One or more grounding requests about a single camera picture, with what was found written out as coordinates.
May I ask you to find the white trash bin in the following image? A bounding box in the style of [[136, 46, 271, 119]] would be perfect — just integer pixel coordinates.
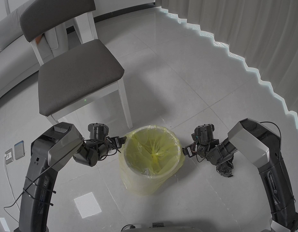
[[119, 126, 185, 195]]

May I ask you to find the light grey sofa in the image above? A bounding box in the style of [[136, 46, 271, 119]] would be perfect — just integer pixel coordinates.
[[0, 0, 68, 104]]

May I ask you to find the yellow plastic bag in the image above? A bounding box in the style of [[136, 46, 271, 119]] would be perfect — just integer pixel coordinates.
[[118, 124, 186, 197]]

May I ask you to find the white curtain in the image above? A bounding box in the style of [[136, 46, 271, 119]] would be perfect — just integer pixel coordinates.
[[155, 0, 298, 130]]

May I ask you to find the crumpled black plastic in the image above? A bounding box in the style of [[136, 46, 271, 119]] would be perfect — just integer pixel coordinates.
[[216, 155, 234, 178]]

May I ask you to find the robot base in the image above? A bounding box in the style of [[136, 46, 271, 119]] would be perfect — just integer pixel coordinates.
[[120, 222, 196, 232]]

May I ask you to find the white cable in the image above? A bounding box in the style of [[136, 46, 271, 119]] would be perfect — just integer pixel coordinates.
[[4, 154, 15, 199]]

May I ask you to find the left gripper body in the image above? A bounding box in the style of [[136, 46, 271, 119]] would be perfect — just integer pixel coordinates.
[[108, 135, 128, 153]]

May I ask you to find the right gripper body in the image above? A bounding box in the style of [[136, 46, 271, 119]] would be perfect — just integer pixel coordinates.
[[182, 143, 205, 159]]

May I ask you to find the grey and white chair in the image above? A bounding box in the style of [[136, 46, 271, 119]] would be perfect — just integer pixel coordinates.
[[20, 0, 133, 128]]

